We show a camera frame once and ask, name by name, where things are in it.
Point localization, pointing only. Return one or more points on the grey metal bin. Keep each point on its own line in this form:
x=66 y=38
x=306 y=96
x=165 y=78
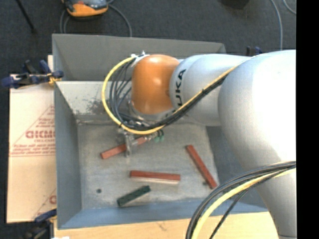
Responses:
x=74 y=138

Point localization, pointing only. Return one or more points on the dark green flat block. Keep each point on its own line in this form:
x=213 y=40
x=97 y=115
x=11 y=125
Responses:
x=133 y=195

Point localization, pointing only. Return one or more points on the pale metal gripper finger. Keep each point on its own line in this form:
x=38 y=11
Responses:
x=121 y=135
x=128 y=149

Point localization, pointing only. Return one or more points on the red-brown block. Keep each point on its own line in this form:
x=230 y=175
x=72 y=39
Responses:
x=112 y=152
x=154 y=176
x=201 y=165

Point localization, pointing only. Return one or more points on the brown cardboard board red print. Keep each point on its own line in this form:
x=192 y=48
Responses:
x=30 y=138

